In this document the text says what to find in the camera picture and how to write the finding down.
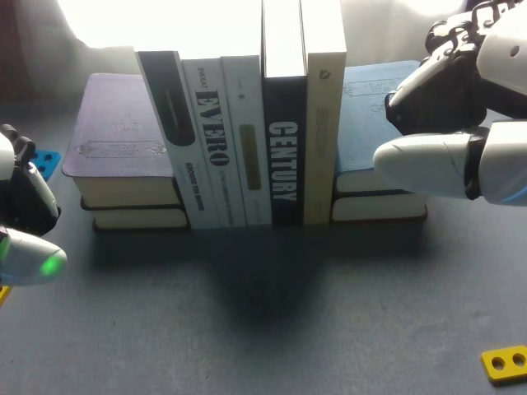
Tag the yellow two-hole block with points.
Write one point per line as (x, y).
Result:
(506, 364)

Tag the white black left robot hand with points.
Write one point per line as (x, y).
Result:
(29, 263)

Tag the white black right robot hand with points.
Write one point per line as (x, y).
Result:
(428, 164)

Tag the cream spine book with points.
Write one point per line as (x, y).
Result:
(323, 144)

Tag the yellow block piece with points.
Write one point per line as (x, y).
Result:
(4, 294)

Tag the blue embossed hardcover book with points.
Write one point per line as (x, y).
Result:
(362, 123)

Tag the purple embossed hardcover book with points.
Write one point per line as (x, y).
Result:
(115, 123)

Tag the grey table cloth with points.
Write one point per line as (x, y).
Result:
(164, 329)

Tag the blue block with holes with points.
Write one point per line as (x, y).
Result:
(47, 162)

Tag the grey book with gold label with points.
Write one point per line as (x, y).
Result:
(251, 164)

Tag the dark hardcover book under blue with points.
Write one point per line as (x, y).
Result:
(379, 210)

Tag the black CENTURY book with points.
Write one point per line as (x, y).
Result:
(284, 144)

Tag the dark hardcover book under purple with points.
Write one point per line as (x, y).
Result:
(140, 218)

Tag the white SWEAT EVERO book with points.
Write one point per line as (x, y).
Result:
(214, 123)

